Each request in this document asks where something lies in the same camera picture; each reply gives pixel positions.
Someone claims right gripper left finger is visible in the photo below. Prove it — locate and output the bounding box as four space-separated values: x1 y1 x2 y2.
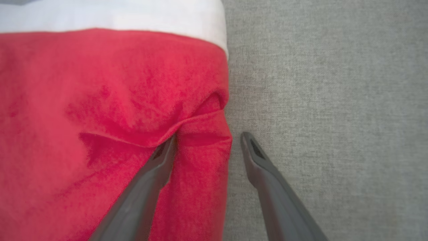
89 134 178 241

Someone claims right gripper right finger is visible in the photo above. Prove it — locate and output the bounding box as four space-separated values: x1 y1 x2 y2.
240 132 330 241

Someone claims red garment with white hem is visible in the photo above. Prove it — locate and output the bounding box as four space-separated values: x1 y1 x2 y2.
0 0 233 241

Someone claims grey fabric sofa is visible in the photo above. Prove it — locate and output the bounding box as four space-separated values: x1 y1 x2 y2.
222 0 428 241

